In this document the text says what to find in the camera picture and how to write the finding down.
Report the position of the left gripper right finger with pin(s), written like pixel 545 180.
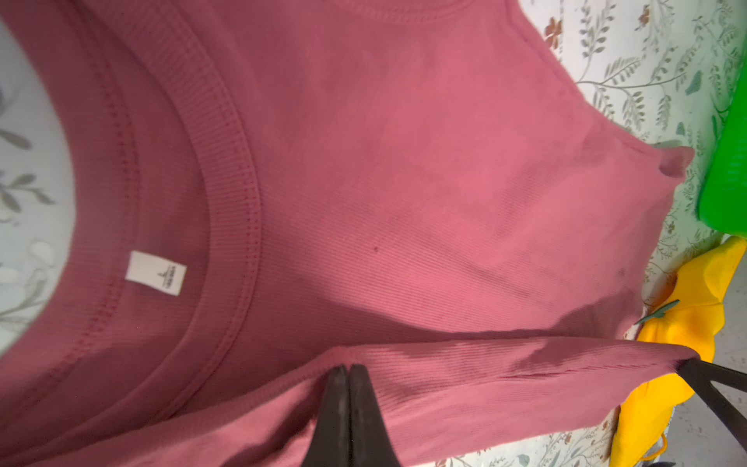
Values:
pixel 370 445

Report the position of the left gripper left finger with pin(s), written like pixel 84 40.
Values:
pixel 330 443

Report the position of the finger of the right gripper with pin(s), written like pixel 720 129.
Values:
pixel 701 375
pixel 734 421

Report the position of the maroon tank top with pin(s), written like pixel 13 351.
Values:
pixel 267 190

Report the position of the yellow cloth bag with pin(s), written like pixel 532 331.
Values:
pixel 689 320

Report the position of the green plastic basket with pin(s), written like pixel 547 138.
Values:
pixel 722 204

